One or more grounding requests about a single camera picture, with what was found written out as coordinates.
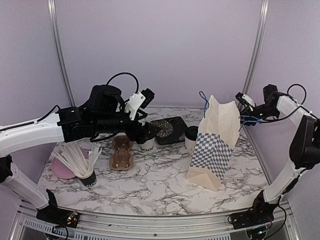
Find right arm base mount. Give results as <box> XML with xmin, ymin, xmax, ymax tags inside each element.
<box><xmin>227</xmin><ymin>190</ymin><xmax>277</xmax><ymax>230</ymax></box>

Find aluminium frame post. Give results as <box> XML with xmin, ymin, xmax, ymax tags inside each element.
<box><xmin>47</xmin><ymin>0</ymin><xmax>76</xmax><ymax>107</ymax></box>
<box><xmin>242</xmin><ymin>0</ymin><xmax>270</xmax><ymax>94</ymax></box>

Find black plastic cup lid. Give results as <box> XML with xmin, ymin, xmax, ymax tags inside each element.
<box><xmin>184</xmin><ymin>125</ymin><xmax>199</xmax><ymax>141</ymax></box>

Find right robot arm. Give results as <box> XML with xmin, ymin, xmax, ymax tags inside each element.
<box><xmin>236</xmin><ymin>84</ymin><xmax>320</xmax><ymax>224</ymax></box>

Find blue checkered paper bag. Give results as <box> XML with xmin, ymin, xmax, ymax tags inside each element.
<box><xmin>186</xmin><ymin>95</ymin><xmax>241</xmax><ymax>191</ymax></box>

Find left aluminium frame post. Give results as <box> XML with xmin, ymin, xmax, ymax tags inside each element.
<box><xmin>47</xmin><ymin>0</ymin><xmax>76</xmax><ymax>107</ymax></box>

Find black floral square plate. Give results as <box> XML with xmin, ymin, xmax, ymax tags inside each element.
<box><xmin>150</xmin><ymin>116</ymin><xmax>188</xmax><ymax>146</ymax></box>

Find right aluminium frame post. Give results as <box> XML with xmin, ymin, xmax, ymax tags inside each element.
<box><xmin>242</xmin><ymin>0</ymin><xmax>270</xmax><ymax>94</ymax></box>

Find black cup holding straws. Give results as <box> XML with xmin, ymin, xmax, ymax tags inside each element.
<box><xmin>75</xmin><ymin>169</ymin><xmax>97</xmax><ymax>188</ymax></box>

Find white paper cup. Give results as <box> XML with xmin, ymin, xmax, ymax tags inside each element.
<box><xmin>184</xmin><ymin>136</ymin><xmax>197</xmax><ymax>153</ymax></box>
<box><xmin>139</xmin><ymin>137</ymin><xmax>156</xmax><ymax>153</ymax></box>

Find pink round plate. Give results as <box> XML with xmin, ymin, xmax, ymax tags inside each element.
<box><xmin>51</xmin><ymin>149</ymin><xmax>91</xmax><ymax>180</ymax></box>

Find aluminium front rail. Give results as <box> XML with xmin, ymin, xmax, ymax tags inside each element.
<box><xmin>7</xmin><ymin>202</ymin><xmax>301</xmax><ymax>240</ymax></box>

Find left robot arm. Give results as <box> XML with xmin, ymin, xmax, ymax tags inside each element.
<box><xmin>0</xmin><ymin>82</ymin><xmax>158</xmax><ymax>223</ymax></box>

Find brown cardboard cup carrier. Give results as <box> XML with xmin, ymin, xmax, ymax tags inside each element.
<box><xmin>109</xmin><ymin>135</ymin><xmax>134</xmax><ymax>172</ymax></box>

